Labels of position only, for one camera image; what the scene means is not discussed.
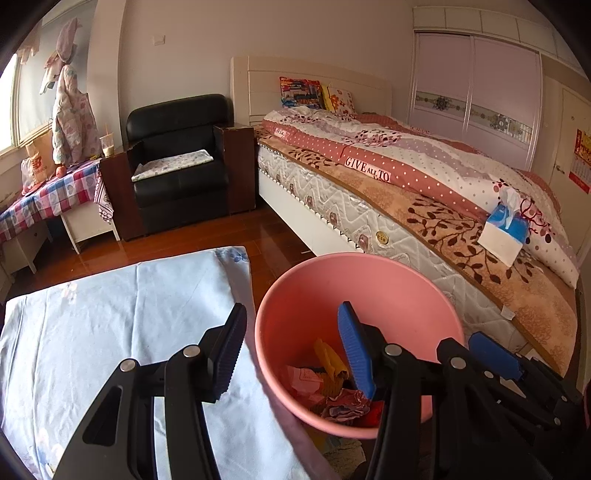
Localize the floral patchwork quilt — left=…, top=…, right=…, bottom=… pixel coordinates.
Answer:
left=263, top=106, right=580, bottom=289

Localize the grey roller blind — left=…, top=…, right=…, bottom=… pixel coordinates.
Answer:
left=18, top=46, right=61, bottom=144

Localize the white door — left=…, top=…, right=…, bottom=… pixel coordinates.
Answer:
left=551, top=85, right=591, bottom=250

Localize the white drawer unit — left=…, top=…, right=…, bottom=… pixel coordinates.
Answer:
left=0, top=224, right=52, bottom=274

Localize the red patterned cloth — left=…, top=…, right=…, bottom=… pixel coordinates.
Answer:
left=93, top=166, right=115, bottom=224

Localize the yellow foam net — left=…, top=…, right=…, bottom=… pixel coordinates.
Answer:
left=314, top=338, right=352, bottom=384

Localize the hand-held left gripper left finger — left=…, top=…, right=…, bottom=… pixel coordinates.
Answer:
left=53, top=302, right=247, bottom=480

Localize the brown wooden side cabinet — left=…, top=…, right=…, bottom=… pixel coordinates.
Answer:
left=100, top=145, right=144, bottom=241
left=213, top=124, right=257, bottom=214

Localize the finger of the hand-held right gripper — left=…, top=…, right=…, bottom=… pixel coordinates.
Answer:
left=468, top=331, right=583, bottom=412
left=496, top=381, right=586, bottom=444

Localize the blue white tissue box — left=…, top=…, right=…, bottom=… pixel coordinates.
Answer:
left=477, top=187, right=532, bottom=268

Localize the brown leaf-print blanket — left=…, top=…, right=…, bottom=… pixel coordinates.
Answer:
left=256, top=129, right=578, bottom=374

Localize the floral padded jacket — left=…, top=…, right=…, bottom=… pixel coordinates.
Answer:
left=51, top=65, right=101, bottom=164

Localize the orange plastic bag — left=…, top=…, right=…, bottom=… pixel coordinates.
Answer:
left=286, top=364, right=324, bottom=398

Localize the brown paper bag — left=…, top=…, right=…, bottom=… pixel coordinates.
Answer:
left=25, top=122, right=58, bottom=181

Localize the yellow floral pillow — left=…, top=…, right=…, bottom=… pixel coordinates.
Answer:
left=321, top=85, right=357, bottom=114

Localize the window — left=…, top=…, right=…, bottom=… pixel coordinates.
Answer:
left=0, top=55, right=24, bottom=148

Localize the bed with patterned bedding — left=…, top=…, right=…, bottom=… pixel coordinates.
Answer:
left=231, top=56, right=580, bottom=384

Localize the clear pink plastic bag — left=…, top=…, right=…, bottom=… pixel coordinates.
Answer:
left=21, top=159, right=37, bottom=195

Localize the pink plastic basin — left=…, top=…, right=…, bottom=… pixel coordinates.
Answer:
left=255, top=252, right=466, bottom=439

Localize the white sliding-door wardrobe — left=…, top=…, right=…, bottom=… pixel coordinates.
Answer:
left=409, top=4, right=546, bottom=171

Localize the white desk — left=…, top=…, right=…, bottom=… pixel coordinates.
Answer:
left=60, top=198, right=121, bottom=254

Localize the printed paper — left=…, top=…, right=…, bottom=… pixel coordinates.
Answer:
left=321, top=388, right=372, bottom=421

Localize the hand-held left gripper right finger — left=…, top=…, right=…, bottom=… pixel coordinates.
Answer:
left=337, top=301, right=541, bottom=480

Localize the red wall calendar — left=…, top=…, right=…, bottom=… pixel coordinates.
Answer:
left=569, top=129, right=591, bottom=195

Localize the light blue tablecloth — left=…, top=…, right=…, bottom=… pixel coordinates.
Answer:
left=0, top=246, right=324, bottom=480

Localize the floral seat cushion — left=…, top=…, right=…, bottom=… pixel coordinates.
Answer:
left=131, top=148, right=214, bottom=182

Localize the colourful printed pillow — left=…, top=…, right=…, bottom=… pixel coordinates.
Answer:
left=279, top=77, right=324, bottom=110

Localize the checkered tablecloth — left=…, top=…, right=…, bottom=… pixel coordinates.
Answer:
left=0, top=159, right=103, bottom=243

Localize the black leather armchair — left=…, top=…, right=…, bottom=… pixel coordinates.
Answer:
left=126, top=94, right=234, bottom=234

